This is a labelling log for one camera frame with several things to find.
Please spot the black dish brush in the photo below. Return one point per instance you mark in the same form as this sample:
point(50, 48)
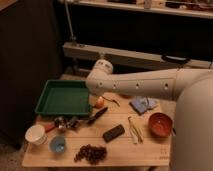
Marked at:
point(74, 122)

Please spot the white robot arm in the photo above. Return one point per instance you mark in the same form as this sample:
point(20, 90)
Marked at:
point(191, 89)

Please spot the green plastic tray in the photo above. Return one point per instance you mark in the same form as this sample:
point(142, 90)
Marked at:
point(64, 97)

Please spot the dark chili pepper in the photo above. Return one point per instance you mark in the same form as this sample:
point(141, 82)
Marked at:
point(111, 100)

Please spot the orange apple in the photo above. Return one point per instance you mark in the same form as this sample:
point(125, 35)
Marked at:
point(99, 103)

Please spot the blue folded cloth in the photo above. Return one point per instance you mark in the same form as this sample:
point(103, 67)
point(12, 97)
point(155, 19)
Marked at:
point(142, 104)

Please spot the light wooden table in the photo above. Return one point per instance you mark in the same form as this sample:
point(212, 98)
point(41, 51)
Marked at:
point(121, 152)

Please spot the black rectangular block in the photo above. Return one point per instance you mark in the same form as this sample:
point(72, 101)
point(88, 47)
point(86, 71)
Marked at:
point(113, 133)

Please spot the red-brown bowl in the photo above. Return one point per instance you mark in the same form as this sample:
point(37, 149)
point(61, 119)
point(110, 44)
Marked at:
point(160, 124)

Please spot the bunch of dark grapes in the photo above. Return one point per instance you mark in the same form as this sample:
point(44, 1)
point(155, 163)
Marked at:
point(92, 154)

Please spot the small blue bowl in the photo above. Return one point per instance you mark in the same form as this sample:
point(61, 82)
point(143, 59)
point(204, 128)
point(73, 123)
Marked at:
point(57, 144)

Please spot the white paper cup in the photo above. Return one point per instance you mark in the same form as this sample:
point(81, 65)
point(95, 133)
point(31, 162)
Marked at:
point(36, 135)

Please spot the wooden shelf with items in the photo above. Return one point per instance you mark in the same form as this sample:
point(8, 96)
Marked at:
point(145, 6)

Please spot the grey metal rail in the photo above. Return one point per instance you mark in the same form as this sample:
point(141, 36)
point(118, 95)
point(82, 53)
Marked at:
point(128, 58)

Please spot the red handled metal scoop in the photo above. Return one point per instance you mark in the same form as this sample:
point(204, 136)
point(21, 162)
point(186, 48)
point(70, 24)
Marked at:
point(59, 123)

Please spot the black handle on rail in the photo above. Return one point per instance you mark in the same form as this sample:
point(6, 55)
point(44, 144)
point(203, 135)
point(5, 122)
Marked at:
point(176, 60)

